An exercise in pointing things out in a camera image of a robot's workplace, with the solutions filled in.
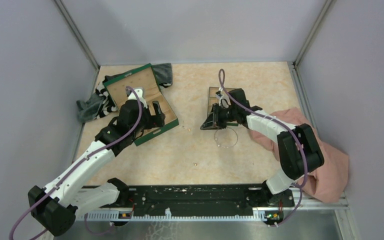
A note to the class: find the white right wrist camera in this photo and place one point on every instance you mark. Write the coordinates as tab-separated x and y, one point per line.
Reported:
223	100

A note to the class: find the grey-green zebra plush towel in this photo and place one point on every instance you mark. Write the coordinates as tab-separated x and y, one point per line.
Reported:
100	105

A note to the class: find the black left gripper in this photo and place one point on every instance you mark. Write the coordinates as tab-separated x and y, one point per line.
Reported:
156	120

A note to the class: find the left aluminium frame post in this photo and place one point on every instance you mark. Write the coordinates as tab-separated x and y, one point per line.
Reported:
60	5

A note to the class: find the pink cloth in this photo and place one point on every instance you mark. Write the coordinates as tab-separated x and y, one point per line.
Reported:
327	182

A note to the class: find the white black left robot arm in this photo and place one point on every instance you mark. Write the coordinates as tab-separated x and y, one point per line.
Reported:
57	205

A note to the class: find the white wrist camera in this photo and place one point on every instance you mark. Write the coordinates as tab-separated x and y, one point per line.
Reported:
136	93
223	100

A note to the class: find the green compartment jewelry tray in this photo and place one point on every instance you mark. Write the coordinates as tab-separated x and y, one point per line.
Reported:
212	98

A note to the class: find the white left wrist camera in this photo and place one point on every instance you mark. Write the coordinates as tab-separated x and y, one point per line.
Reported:
136	93

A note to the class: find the aluminium frame post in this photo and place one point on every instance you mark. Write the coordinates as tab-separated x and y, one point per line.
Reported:
328	4
60	5

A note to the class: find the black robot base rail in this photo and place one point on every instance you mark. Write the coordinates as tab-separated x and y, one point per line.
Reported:
201	200

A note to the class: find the green jewelry box with lid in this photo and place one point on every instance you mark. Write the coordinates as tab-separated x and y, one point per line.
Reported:
144	84

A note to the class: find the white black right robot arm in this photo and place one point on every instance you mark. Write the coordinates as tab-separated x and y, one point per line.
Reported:
298	150

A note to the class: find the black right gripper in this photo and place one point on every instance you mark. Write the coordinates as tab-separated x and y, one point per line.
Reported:
213	121

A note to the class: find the right aluminium frame post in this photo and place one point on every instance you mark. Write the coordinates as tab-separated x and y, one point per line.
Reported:
328	4

